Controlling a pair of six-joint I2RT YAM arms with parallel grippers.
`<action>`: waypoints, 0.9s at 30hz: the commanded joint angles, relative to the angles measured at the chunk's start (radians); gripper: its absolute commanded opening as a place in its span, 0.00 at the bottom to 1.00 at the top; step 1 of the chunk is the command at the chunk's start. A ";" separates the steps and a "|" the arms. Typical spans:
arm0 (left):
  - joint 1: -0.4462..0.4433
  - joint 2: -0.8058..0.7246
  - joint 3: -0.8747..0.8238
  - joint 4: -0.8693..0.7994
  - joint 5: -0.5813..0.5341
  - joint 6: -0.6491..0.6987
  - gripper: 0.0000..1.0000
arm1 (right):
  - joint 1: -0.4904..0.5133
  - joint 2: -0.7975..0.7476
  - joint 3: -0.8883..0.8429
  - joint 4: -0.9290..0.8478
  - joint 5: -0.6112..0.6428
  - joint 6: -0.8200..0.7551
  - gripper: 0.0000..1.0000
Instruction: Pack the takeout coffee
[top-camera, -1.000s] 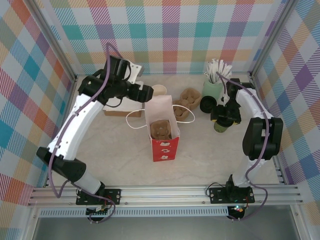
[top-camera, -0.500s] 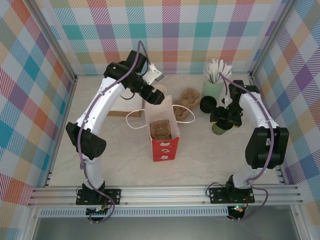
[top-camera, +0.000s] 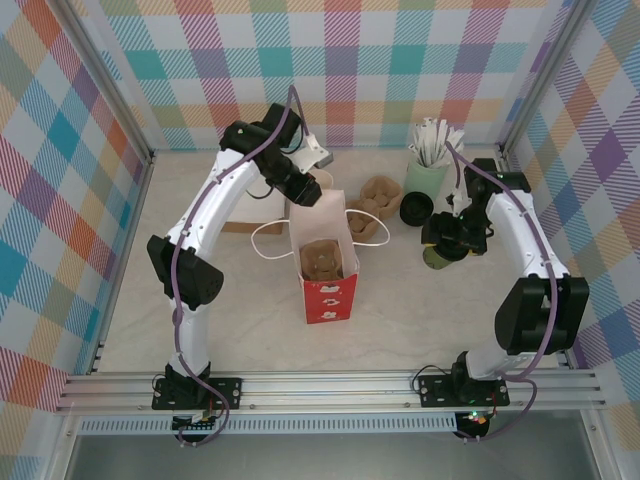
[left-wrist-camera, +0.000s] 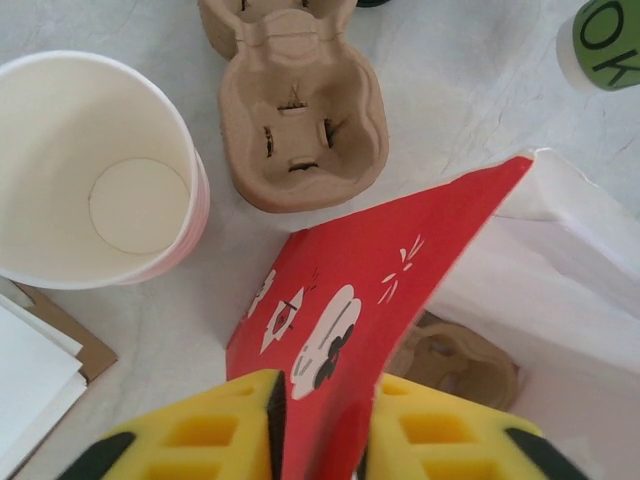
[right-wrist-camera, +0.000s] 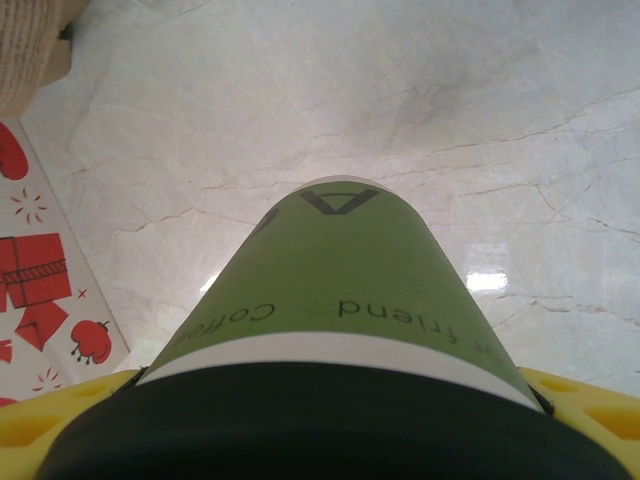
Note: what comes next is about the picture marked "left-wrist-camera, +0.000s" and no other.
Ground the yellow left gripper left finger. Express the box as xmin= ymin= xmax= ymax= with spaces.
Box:
xmin=54 ymin=369 xmax=289 ymax=480

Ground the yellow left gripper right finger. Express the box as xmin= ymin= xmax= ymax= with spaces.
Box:
xmin=357 ymin=374 xmax=576 ymax=480

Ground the brown pulp cup carrier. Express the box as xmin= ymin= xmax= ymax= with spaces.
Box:
xmin=389 ymin=309 xmax=524 ymax=416
xmin=198 ymin=0 xmax=390 ymax=214

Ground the red white paper gift bag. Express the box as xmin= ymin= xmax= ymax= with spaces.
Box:
xmin=224 ymin=147 xmax=640 ymax=480

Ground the brown cardboard box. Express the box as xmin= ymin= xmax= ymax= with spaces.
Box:
xmin=9 ymin=279 xmax=119 ymax=386

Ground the white napkin stack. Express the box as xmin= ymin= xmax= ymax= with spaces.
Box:
xmin=0 ymin=292 xmax=84 ymax=480

